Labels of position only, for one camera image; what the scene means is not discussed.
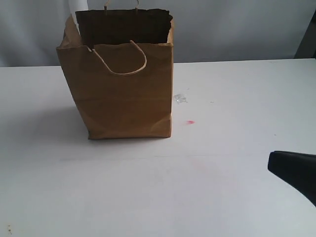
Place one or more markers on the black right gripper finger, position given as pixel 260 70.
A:
pixel 296 169

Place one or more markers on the brown paper bag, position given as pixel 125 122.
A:
pixel 118 65

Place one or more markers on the clear plastic scrap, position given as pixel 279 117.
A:
pixel 180 98

